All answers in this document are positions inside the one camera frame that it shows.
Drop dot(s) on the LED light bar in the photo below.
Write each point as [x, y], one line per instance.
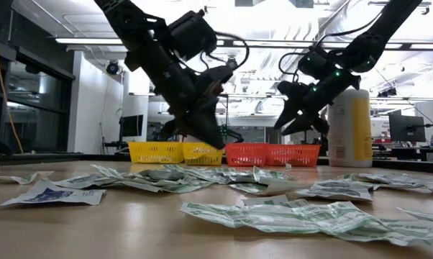
[90, 41]

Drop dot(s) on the white yellow wipes canister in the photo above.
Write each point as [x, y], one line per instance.
[346, 136]

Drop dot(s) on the white alcohol pad packet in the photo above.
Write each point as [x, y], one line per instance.
[51, 196]
[87, 181]
[346, 184]
[335, 195]

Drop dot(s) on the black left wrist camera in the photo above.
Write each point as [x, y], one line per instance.
[191, 34]

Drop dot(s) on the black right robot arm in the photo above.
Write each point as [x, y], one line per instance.
[382, 28]

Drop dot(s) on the white antiseptic towelette packet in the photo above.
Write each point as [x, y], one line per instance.
[385, 178]

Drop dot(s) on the orange plastic basket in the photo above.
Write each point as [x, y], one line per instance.
[247, 154]
[293, 155]

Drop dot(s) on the yellow plastic basket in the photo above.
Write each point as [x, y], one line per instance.
[198, 156]
[155, 153]

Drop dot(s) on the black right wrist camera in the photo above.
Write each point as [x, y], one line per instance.
[317, 64]

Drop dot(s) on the black track spotlights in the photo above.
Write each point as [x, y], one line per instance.
[387, 93]

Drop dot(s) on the neighbour rig robot arm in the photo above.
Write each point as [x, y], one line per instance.
[234, 136]

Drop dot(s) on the computer monitor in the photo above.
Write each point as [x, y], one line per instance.
[407, 127]
[131, 126]

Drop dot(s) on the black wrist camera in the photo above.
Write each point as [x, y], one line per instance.
[191, 34]
[317, 64]

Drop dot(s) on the black ceiling camera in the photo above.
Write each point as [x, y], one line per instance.
[112, 68]
[232, 63]

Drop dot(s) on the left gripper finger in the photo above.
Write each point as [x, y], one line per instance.
[207, 129]
[173, 129]

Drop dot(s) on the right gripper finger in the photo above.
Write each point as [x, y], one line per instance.
[288, 113]
[303, 126]

